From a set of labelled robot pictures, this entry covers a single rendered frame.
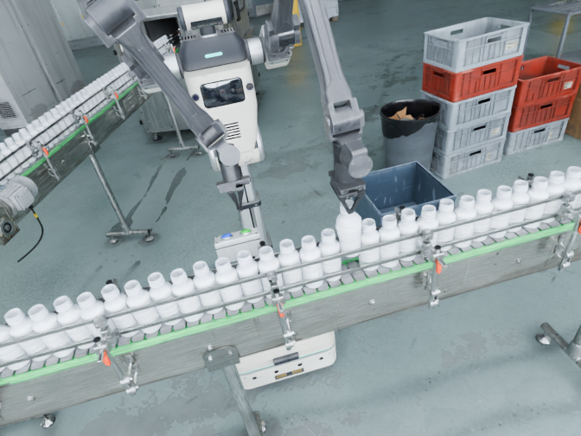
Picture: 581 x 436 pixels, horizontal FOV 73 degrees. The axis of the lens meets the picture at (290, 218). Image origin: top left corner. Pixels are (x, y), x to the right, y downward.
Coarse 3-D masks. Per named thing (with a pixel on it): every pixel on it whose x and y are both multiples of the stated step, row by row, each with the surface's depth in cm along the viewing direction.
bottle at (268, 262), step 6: (264, 252) 107; (270, 252) 107; (264, 258) 104; (270, 258) 104; (276, 258) 108; (258, 264) 107; (264, 264) 105; (270, 264) 105; (276, 264) 106; (264, 270) 105; (270, 270) 105; (276, 270) 106; (264, 282) 109; (282, 282) 111; (264, 288) 111; (270, 288) 109
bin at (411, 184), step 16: (368, 176) 173; (384, 176) 175; (400, 176) 177; (416, 176) 178; (432, 176) 163; (368, 192) 177; (384, 192) 180; (400, 192) 182; (416, 192) 182; (432, 192) 166; (448, 192) 154; (368, 208) 158; (384, 208) 185; (416, 208) 149
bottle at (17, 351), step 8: (0, 328) 98; (8, 328) 100; (0, 336) 98; (8, 336) 99; (16, 344) 101; (0, 352) 99; (8, 352) 100; (16, 352) 101; (24, 352) 104; (8, 360) 101; (8, 368) 103; (16, 368) 103
